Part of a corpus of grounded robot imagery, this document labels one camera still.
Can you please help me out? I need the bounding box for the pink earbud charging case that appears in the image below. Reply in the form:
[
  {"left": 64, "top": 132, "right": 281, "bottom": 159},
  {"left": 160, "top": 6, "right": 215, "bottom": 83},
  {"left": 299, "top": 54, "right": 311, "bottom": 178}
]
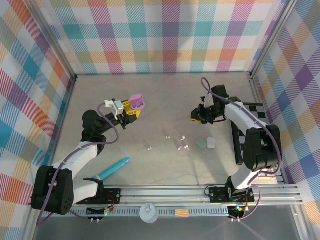
[{"left": 129, "top": 93, "right": 147, "bottom": 111}]

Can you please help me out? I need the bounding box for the mint green earbud charging case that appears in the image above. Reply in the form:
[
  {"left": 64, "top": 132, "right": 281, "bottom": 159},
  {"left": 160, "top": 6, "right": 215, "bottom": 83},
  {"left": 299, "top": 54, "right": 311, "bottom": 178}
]
[{"left": 195, "top": 138, "right": 207, "bottom": 151}]

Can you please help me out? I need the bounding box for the black silver chessboard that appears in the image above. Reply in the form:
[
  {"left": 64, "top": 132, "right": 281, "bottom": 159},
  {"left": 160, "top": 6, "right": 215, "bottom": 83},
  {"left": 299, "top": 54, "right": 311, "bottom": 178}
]
[{"left": 229, "top": 101, "right": 267, "bottom": 166}]

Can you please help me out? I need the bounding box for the teal cylindrical tube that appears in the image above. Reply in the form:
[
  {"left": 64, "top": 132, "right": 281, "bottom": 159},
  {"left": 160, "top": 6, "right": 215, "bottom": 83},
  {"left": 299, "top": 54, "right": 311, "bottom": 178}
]
[{"left": 93, "top": 156, "right": 132, "bottom": 181}]

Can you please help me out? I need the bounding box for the small electronics board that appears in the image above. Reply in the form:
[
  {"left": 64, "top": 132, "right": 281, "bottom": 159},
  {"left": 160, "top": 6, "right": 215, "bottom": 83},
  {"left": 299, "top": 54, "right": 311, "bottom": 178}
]
[
  {"left": 86, "top": 205, "right": 116, "bottom": 217},
  {"left": 227, "top": 204, "right": 251, "bottom": 218}
]

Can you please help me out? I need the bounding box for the white round plastic lid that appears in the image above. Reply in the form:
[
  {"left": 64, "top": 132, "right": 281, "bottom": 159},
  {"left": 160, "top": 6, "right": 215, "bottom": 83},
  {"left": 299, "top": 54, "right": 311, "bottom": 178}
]
[{"left": 139, "top": 202, "right": 159, "bottom": 224}]

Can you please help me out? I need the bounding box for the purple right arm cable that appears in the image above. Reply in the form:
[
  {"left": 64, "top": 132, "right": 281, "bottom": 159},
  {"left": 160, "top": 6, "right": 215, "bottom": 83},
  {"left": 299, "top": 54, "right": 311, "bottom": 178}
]
[{"left": 201, "top": 77, "right": 283, "bottom": 222}]

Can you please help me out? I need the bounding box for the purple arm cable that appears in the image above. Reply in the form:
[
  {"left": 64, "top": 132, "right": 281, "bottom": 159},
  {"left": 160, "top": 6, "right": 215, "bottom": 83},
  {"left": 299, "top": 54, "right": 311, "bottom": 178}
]
[
  {"left": 36, "top": 101, "right": 120, "bottom": 227},
  {"left": 201, "top": 77, "right": 283, "bottom": 222}
]

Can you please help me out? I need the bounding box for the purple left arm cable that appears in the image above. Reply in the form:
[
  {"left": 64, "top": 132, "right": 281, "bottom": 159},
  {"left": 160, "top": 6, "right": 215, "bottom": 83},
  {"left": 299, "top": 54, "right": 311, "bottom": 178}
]
[{"left": 36, "top": 101, "right": 120, "bottom": 227}]

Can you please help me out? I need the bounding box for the aluminium side rail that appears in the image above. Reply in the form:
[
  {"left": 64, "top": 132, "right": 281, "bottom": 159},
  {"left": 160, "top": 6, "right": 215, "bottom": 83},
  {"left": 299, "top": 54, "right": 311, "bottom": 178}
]
[
  {"left": 44, "top": 76, "right": 77, "bottom": 188},
  {"left": 248, "top": 73, "right": 287, "bottom": 185}
]

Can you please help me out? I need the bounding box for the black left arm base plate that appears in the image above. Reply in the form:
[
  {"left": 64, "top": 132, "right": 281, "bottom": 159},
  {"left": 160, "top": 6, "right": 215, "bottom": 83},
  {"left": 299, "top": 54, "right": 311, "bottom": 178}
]
[{"left": 75, "top": 188, "right": 123, "bottom": 205}]

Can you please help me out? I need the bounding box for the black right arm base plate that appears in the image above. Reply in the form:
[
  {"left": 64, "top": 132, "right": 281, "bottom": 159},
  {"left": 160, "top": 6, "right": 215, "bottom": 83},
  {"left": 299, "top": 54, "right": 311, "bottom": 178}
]
[{"left": 208, "top": 186, "right": 256, "bottom": 204}]

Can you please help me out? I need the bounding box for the aluminium mounting rail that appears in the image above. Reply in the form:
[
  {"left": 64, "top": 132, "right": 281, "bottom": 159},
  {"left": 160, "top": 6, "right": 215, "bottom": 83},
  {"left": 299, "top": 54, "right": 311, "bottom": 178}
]
[{"left": 27, "top": 185, "right": 305, "bottom": 207}]

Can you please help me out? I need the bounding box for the aluminium frame post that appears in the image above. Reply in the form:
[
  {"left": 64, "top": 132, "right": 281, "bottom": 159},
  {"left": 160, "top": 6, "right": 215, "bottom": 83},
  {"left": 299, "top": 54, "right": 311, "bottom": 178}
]
[
  {"left": 29, "top": 0, "right": 77, "bottom": 82},
  {"left": 248, "top": 0, "right": 301, "bottom": 78}
]

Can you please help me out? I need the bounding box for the grey slotted cable duct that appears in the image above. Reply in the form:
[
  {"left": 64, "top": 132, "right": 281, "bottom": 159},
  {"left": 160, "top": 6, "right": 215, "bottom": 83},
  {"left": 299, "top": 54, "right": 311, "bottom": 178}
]
[{"left": 39, "top": 208, "right": 231, "bottom": 218}]

